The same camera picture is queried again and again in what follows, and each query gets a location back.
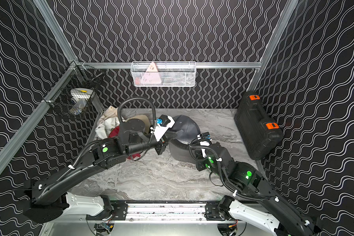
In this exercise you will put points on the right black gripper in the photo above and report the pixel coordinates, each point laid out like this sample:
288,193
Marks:
199,158

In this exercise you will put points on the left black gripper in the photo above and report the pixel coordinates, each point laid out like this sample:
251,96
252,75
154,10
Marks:
160,146

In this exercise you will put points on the tan cap with logo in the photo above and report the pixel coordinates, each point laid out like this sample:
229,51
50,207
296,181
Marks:
143,118

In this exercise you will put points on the grey and red cap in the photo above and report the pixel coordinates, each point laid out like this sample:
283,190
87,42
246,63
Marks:
187,130

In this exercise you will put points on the cream cap with text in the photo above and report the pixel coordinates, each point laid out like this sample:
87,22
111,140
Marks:
111,112

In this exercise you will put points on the white cap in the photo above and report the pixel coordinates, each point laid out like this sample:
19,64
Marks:
105,126

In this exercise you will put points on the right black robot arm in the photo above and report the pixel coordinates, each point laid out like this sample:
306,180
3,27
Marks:
252,200

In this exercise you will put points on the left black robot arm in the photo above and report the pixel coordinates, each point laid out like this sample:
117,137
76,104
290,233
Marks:
48,197

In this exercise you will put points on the black tool case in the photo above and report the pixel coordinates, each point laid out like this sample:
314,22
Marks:
260,133

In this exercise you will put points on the pink triangle card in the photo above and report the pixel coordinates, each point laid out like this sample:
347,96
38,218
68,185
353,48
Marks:
151,75

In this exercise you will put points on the aluminium back crossbar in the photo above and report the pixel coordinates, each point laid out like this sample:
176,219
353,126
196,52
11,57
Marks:
197,65

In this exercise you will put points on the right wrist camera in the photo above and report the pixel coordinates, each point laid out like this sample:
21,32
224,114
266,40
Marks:
205,141

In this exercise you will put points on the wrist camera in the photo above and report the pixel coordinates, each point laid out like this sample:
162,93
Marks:
205,141
163,123

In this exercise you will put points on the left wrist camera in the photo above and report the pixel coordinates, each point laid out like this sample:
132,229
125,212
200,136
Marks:
163,123

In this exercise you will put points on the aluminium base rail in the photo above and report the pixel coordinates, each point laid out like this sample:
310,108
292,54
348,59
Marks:
161,211

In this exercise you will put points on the black wire basket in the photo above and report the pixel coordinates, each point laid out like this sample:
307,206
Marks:
83,77

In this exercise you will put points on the aluminium left side rail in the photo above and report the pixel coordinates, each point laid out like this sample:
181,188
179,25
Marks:
12,147

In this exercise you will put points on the aluminium frame post right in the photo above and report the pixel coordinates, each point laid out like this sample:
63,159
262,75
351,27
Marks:
273,42

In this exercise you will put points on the aluminium frame post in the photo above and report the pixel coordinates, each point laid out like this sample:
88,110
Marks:
50,19
273,42

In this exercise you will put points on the aluminium frame post left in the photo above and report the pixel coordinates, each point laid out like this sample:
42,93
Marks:
50,19

